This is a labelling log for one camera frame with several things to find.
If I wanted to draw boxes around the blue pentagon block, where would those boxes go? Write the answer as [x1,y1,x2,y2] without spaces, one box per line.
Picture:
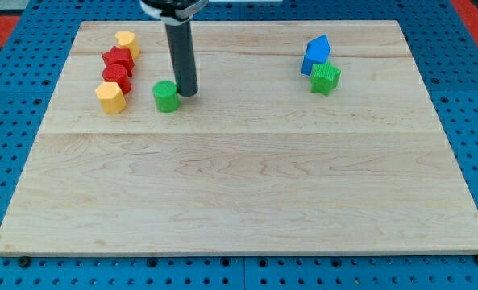
[301,35,330,76]

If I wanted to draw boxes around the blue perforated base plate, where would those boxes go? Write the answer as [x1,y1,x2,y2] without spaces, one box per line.
[0,0,478,289]

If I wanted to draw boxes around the yellow heart block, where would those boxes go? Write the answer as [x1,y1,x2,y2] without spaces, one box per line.
[114,31,140,59]

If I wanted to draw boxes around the green cylinder block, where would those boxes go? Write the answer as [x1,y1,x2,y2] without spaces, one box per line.
[152,80,180,113]

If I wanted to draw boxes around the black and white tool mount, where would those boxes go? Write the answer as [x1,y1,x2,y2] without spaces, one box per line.
[139,0,209,26]

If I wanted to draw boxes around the green star block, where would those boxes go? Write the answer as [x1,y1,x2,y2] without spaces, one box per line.
[310,61,341,96]

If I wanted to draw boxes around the red cylinder block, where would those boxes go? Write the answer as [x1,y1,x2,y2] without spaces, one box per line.
[102,64,132,95]

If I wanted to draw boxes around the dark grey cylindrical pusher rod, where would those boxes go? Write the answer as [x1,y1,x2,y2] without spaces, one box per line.
[166,21,198,97]

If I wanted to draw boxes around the red star block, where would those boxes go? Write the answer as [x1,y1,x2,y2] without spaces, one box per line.
[102,46,135,77]

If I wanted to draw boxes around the light wooden board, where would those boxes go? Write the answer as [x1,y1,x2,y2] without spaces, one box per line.
[0,20,478,257]

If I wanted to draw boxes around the yellow hexagon block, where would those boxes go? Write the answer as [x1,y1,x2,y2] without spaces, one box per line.
[94,82,127,114]

